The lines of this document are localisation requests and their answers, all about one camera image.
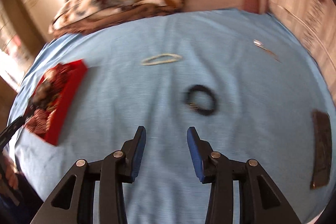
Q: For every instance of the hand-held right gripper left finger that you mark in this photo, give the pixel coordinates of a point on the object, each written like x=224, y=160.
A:
x=139, y=151

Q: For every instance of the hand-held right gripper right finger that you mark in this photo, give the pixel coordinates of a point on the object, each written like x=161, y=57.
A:
x=195, y=157

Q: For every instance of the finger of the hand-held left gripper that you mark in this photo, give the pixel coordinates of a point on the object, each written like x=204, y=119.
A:
x=14, y=126

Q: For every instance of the red white striped scrunchie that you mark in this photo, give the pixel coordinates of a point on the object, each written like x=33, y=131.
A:
x=39, y=120

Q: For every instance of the grey scrunchie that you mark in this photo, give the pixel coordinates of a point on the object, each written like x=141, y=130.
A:
x=43, y=94

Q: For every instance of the red cardboard box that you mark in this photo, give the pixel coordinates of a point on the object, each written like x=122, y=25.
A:
x=64, y=106

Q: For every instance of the dark red dotted scrunchie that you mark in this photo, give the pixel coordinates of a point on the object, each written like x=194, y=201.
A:
x=61, y=74

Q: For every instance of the dark beaded hair clip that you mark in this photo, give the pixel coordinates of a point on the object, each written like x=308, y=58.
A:
x=321, y=150

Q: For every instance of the gold beaded hair pin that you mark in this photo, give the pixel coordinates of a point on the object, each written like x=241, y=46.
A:
x=265, y=48

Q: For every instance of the person's left hand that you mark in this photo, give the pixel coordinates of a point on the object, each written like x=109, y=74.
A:
x=11, y=174

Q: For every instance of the light blue cloth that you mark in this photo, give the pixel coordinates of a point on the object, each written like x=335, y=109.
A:
x=157, y=95

